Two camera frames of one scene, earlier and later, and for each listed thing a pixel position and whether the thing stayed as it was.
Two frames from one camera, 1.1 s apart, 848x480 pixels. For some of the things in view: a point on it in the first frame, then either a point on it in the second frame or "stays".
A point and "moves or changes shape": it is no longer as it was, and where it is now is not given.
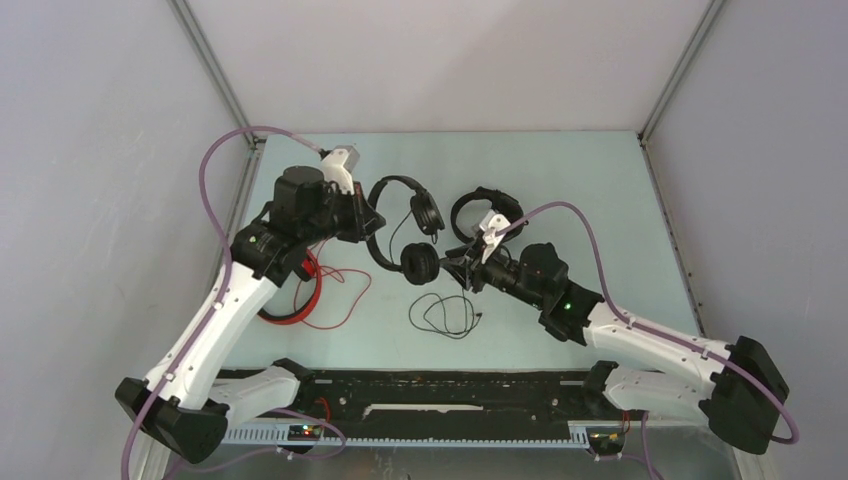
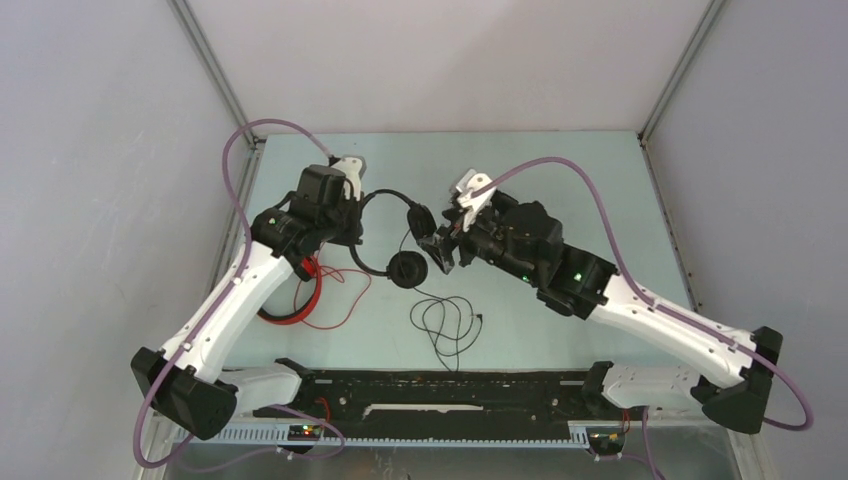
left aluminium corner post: [191, 27] stays
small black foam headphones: [420, 263] moves or changes shape
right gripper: [470, 275] to [446, 240]
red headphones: [311, 268] stays
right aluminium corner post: [679, 68] stays
